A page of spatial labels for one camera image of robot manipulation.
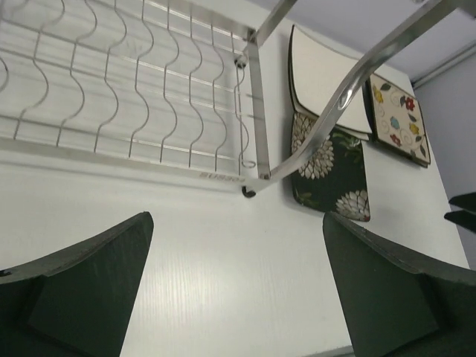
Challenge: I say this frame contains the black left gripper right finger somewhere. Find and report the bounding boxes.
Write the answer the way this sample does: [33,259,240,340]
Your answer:
[323,213,475,356]

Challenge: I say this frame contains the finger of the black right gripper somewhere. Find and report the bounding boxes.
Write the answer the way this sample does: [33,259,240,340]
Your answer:
[444,210,476,234]
[449,193,476,210]

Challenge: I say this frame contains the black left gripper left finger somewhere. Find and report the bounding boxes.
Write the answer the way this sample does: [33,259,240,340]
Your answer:
[1,212,154,356]

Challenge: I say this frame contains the cream floral square plate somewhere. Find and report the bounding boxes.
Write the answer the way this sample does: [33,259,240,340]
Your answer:
[363,74,431,167]

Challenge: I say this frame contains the stainless steel dish rack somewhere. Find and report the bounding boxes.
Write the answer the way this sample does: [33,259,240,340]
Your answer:
[1,1,464,197]

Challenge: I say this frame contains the aluminium frame rail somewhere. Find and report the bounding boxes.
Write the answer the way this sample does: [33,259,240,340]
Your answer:
[411,41,475,89]

